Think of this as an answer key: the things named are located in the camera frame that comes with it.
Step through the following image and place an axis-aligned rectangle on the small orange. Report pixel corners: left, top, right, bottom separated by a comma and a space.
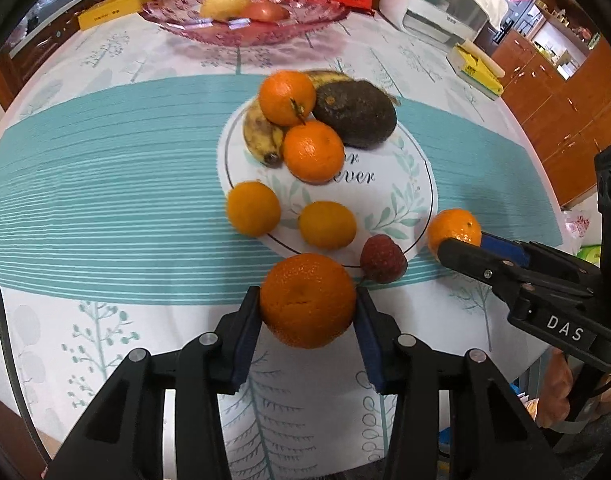
298, 200, 357, 250
226, 181, 281, 237
427, 208, 482, 260

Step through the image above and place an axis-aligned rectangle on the red lychee front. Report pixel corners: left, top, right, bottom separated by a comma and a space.
360, 234, 407, 284

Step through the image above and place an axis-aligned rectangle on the large orange front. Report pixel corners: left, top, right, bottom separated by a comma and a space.
260, 254, 356, 349

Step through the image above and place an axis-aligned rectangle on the red apple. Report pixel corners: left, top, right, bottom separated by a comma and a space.
239, 1, 290, 23

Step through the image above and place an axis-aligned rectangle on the yellow pear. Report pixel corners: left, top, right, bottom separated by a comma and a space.
199, 0, 251, 22

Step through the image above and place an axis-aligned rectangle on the white printed plate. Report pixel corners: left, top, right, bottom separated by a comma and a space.
216, 101, 438, 274

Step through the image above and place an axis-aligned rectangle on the dark avocado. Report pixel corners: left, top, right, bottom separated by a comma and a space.
313, 80, 398, 150

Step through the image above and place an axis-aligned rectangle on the wooden cabinet right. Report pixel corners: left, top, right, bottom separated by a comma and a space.
477, 0, 611, 206

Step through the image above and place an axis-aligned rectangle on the yellow box right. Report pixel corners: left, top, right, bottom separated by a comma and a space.
447, 40, 506, 100

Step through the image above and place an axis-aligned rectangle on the yellow box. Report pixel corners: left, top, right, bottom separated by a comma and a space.
78, 0, 151, 30
447, 40, 506, 100

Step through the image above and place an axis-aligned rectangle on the tree print tablecloth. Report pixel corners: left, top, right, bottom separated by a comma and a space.
0, 0, 579, 480

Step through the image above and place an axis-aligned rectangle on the spotted banana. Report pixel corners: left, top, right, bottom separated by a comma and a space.
242, 70, 400, 167

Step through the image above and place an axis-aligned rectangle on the white appliance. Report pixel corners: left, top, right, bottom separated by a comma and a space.
378, 0, 489, 44

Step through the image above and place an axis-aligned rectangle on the pink glass fruit bowl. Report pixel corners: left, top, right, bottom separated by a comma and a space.
139, 0, 349, 47

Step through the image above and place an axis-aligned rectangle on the yellow box left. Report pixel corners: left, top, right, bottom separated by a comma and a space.
78, 0, 151, 30

